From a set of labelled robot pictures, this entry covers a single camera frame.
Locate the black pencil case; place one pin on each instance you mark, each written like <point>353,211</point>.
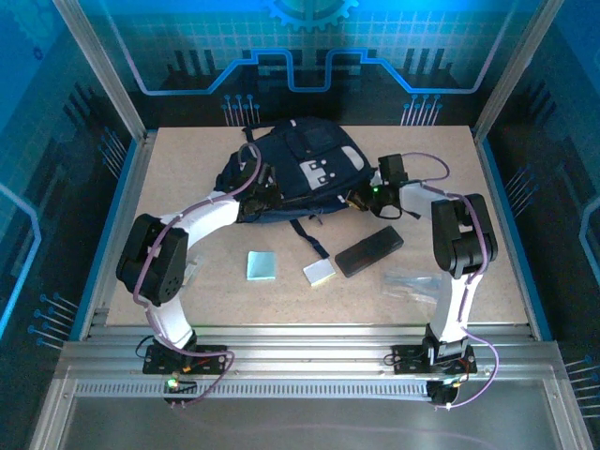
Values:
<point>368,250</point>

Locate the navy blue backpack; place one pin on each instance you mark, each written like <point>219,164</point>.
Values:
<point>290,154</point>

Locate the light blue sticky note pad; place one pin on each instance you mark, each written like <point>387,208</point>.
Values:
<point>261,266</point>

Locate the clear plastic pen pouch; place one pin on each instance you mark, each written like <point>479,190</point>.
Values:
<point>412,286</point>

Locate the small clear plastic packet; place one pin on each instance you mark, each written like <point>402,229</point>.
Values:
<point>194,269</point>

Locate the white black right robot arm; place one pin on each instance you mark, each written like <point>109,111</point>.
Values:
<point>464,234</point>

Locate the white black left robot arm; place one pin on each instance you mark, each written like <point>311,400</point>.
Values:
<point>211,215</point>

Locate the small black controller board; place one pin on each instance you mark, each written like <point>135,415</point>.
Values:
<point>440,394</point>
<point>185,388</point>

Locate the steel tray panel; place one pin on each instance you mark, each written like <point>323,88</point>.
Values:
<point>304,422</point>

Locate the aluminium table side rail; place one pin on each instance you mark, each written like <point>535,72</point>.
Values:
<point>140,154</point>
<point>488,164</point>

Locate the aluminium frame cross rail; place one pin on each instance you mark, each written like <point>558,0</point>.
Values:
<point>304,349</point>

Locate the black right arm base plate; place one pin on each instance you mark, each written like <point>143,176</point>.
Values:
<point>405,363</point>

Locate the aluminium frame post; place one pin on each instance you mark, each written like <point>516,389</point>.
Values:
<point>98,61</point>
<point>519,61</point>

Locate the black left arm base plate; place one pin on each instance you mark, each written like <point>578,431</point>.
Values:
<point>154,365</point>

